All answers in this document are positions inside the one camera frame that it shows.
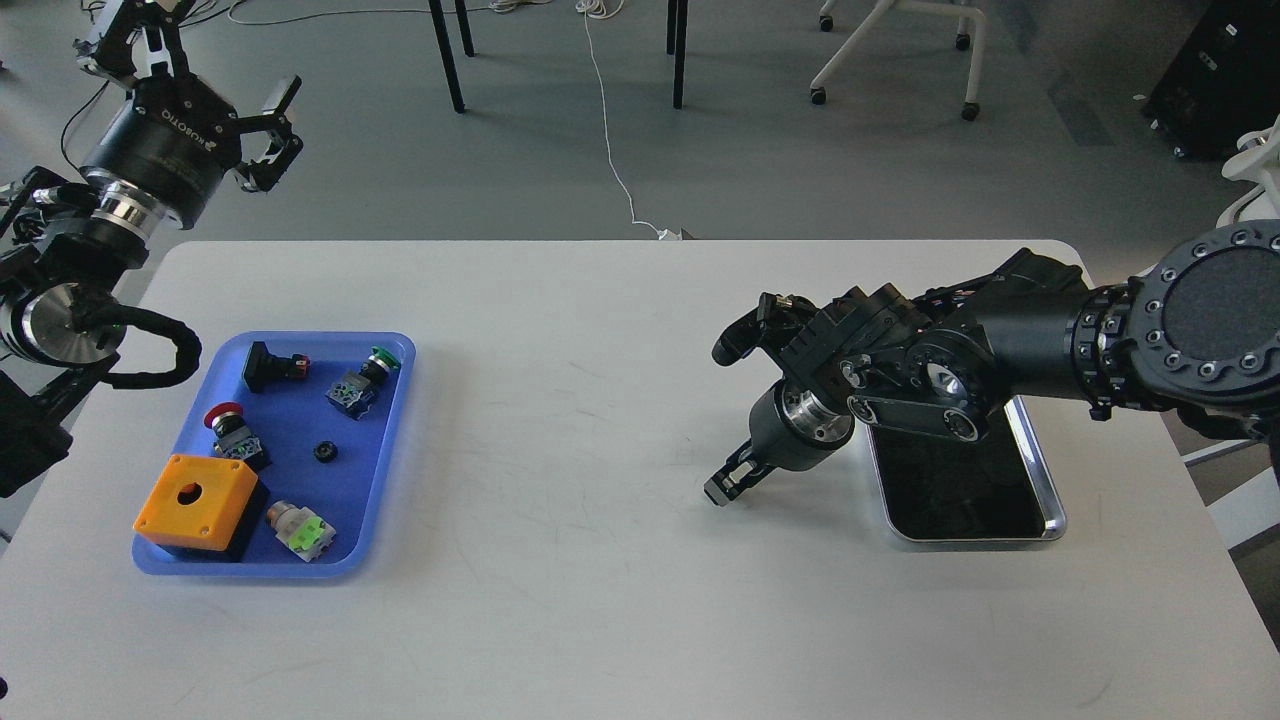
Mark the black table leg right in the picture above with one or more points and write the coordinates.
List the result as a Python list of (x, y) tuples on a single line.
[(677, 16)]

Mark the white office chair base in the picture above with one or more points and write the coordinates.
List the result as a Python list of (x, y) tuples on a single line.
[(883, 32)]

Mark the blue plastic tray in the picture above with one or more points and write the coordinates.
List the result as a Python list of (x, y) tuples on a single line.
[(291, 417)]

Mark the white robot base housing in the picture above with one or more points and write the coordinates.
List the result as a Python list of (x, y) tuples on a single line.
[(1250, 510)]

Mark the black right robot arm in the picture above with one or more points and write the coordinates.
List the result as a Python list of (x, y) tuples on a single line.
[(1196, 334)]

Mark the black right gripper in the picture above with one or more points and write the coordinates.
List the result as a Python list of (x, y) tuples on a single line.
[(789, 429)]

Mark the black table leg left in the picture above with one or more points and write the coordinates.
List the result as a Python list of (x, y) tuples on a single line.
[(443, 40)]

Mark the green push button switch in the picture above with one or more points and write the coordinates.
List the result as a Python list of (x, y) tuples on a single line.
[(354, 393)]

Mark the silver metal tray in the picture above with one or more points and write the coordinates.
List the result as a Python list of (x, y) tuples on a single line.
[(946, 495)]

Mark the light green contact switch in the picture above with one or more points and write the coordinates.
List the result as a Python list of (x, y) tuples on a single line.
[(300, 529)]

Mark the orange button enclosure box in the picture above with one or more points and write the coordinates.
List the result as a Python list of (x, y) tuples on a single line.
[(203, 508)]

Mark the red emergency stop button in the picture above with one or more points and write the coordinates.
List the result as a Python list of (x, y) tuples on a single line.
[(234, 440)]

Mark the black selector switch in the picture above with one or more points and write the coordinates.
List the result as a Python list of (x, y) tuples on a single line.
[(262, 368)]

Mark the black table leg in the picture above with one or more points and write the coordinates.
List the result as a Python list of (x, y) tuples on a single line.
[(443, 40), (677, 16)]

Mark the black equipment case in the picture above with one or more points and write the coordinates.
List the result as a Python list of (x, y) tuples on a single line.
[(1223, 83)]

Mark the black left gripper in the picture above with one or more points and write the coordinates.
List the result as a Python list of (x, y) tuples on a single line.
[(165, 139)]

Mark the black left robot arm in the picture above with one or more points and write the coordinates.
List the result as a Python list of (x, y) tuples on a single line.
[(72, 243)]

